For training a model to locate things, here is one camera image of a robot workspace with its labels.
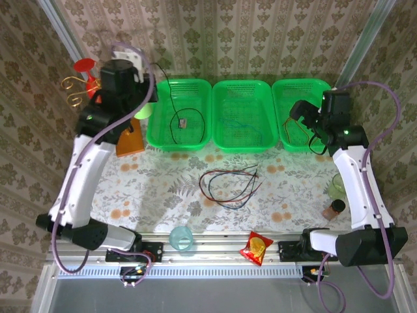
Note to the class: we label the floral patterned tablecloth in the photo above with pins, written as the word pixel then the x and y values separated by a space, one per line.
pixel 163 195

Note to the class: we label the red snack packet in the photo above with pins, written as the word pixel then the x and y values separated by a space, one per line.
pixel 255 247

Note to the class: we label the teal translucent cup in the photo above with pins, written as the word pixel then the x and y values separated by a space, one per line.
pixel 180 239

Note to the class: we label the small blue chip module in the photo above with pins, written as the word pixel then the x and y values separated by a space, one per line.
pixel 182 123

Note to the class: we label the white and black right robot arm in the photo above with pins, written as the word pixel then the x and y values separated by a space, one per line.
pixel 355 189

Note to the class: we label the aluminium frame rail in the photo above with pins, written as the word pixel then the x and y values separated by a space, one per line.
pixel 221 244

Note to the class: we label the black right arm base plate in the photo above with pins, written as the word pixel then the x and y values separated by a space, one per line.
pixel 288 251

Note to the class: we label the green translucent cup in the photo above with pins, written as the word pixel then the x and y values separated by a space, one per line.
pixel 335 187

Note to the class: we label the green basket with sticker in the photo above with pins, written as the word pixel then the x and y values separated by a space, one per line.
pixel 156 140

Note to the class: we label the green perforated plastic basket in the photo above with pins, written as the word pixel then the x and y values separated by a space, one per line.
pixel 286 98
pixel 228 143

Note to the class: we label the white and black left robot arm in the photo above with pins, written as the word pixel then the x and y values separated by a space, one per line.
pixel 84 182

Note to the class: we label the light green plastic goblet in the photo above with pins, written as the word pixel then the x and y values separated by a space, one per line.
pixel 145 112

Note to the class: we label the black controller board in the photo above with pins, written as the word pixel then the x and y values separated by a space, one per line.
pixel 314 274
pixel 133 274

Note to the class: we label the red plastic goblet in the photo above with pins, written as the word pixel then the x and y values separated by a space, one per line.
pixel 83 65

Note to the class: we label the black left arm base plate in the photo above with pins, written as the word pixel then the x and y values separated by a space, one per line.
pixel 153 251

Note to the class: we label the brown spice bottle black cap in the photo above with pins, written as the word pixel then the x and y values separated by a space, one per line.
pixel 334 210

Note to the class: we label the aluminium frame post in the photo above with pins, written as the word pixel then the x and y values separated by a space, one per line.
pixel 55 16
pixel 365 42

